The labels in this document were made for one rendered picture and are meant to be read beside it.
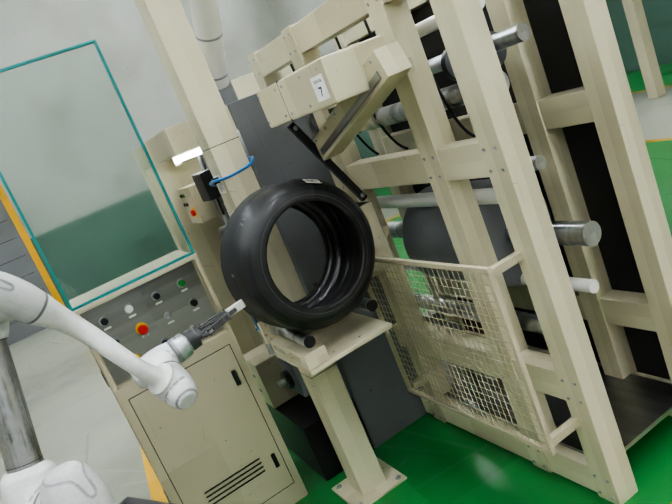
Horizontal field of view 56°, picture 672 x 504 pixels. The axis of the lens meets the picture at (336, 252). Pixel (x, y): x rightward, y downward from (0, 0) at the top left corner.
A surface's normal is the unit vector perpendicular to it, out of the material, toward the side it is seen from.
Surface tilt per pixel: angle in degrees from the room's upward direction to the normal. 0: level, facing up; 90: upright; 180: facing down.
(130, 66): 90
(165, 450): 90
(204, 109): 90
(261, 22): 90
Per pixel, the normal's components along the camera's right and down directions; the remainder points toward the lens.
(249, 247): -0.32, -0.08
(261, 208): -0.18, -0.48
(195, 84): 0.44, 0.04
